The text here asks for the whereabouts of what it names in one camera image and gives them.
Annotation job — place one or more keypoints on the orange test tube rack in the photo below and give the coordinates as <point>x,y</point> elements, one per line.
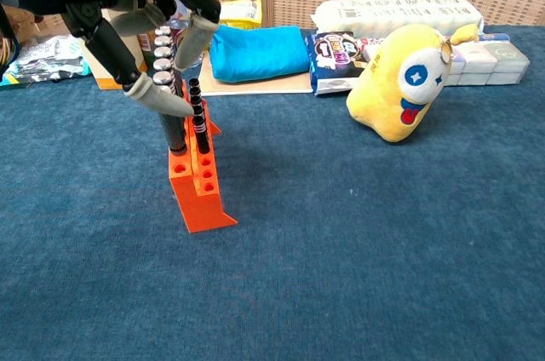
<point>204,212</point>

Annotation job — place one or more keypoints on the brown capybara plush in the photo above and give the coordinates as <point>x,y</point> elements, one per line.
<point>21,20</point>

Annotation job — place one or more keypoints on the crumpled plastic wrapper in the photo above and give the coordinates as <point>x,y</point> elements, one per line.
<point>47,54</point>

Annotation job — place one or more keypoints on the tall cream yellow carton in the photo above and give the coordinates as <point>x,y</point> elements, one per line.
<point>100,76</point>

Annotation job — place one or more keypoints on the clear water bottle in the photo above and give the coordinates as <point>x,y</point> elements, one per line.
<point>181,31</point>

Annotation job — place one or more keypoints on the black socket bit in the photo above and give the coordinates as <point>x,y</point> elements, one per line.
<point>196,101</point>
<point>195,91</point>
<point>197,111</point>
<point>194,82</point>
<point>201,135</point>

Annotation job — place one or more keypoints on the yellow snack box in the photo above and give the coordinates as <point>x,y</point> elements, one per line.
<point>240,12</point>

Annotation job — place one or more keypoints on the blue pouch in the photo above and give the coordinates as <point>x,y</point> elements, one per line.
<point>259,52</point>

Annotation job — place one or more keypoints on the dark purple snack pack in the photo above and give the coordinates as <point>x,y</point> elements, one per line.
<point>334,59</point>

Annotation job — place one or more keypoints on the white tissue roll pack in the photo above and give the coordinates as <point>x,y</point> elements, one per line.
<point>396,12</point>

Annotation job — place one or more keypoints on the yellow plush toy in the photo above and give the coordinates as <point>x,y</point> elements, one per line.
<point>383,97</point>

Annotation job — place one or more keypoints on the plastic food wrap box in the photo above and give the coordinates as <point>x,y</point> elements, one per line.
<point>494,37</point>

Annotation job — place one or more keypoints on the pastel tissue packet bundle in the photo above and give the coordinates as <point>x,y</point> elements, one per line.
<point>489,61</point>

